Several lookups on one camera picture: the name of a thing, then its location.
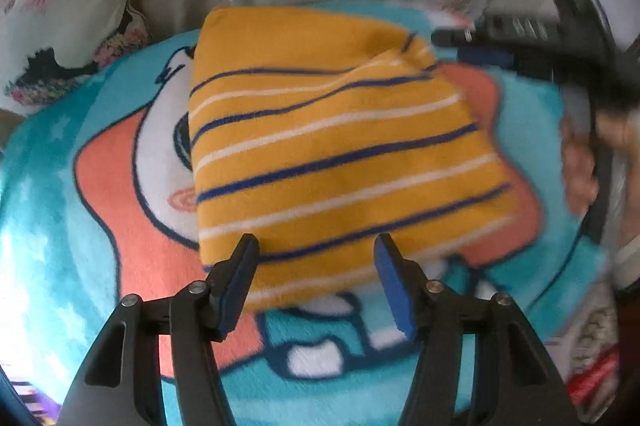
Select teal star print fleece blanket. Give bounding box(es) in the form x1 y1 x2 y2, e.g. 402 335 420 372
0 0 612 426

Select yellow striped small shirt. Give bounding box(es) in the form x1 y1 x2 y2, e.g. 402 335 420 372
187 6 517 313

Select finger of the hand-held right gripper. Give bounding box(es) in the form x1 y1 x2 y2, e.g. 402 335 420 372
430 25 517 68

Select white pillow with black print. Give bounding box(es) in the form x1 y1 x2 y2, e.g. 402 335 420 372
0 0 152 118

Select person's right hand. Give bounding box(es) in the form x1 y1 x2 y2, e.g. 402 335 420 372
559 109 640 217

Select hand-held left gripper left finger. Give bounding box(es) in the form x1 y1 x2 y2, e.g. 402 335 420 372
60 233 261 426

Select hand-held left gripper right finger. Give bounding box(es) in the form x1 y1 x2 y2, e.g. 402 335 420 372
374 233 582 426

